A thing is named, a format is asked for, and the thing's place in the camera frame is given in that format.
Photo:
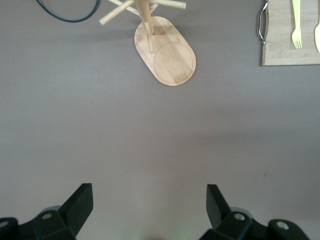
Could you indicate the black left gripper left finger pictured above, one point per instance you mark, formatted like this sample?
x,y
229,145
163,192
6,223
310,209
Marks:
x,y
75,212

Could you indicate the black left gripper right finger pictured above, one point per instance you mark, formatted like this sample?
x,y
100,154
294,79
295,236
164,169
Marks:
x,y
220,212

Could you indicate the wooden mug tree stand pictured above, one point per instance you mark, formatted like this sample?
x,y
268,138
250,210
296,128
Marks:
x,y
172,62

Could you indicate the bamboo cutting board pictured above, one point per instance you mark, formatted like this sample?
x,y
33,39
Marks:
x,y
280,55

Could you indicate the yellow plastic fork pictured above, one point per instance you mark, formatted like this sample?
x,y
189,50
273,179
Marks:
x,y
296,37

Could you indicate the yellow plastic knife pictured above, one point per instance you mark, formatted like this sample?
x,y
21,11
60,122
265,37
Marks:
x,y
317,37

